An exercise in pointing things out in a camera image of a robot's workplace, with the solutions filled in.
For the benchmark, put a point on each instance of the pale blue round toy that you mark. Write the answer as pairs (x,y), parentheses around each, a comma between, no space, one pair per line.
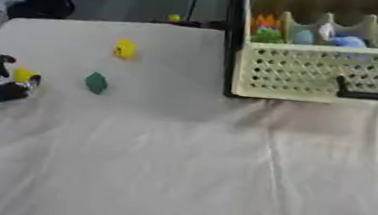
(304,37)

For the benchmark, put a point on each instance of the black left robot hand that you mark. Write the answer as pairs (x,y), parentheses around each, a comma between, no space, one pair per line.
(4,90)

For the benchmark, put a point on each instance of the green and orange soft toy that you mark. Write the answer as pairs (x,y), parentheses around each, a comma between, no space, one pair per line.
(267,30)

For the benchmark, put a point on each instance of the green diamond-shaped toy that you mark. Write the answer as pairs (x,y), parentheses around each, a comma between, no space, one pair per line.
(96,83)

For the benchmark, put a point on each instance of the small yellow-green ball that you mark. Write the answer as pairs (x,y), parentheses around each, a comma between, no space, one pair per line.
(175,18)

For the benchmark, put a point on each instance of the pale compartment drawer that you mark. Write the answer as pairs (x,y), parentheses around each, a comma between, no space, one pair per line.
(319,73)

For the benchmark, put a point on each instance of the yellow round toy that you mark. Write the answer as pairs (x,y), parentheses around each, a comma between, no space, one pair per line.
(125,49)

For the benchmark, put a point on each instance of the small yellow toy block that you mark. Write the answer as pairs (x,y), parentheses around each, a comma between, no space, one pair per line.
(23,74)

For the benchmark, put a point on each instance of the blue soft toy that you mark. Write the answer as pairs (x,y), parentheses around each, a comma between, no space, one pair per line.
(348,41)

